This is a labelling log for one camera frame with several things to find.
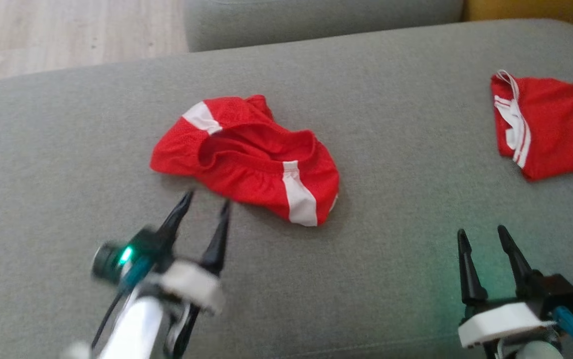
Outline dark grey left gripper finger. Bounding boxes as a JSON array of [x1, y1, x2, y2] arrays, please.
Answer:
[[199, 199, 231, 276], [156, 192, 193, 250]]

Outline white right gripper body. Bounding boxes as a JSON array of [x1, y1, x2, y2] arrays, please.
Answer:
[[458, 302, 556, 349]]

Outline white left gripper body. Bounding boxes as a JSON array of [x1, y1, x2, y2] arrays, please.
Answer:
[[154, 260, 226, 315]]

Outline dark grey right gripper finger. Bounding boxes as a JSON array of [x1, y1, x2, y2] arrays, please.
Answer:
[[457, 229, 488, 306], [498, 225, 539, 299]]

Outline red shorts white side stripes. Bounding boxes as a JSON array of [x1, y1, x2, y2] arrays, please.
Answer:
[[150, 94, 341, 227]]

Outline red basketball jersey white trim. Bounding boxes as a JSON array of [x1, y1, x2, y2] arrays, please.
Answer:
[[490, 70, 573, 181]]

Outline grey and yellow sofa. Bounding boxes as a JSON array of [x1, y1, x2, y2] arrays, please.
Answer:
[[0, 19, 573, 359]]

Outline grey sofa back cushion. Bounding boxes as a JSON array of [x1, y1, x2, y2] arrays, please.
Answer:
[[184, 0, 466, 53]]

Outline yellow sofa backrest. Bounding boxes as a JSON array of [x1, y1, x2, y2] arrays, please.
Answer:
[[463, 0, 573, 43]]

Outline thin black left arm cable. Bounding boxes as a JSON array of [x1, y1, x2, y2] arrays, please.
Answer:
[[91, 289, 135, 352]]

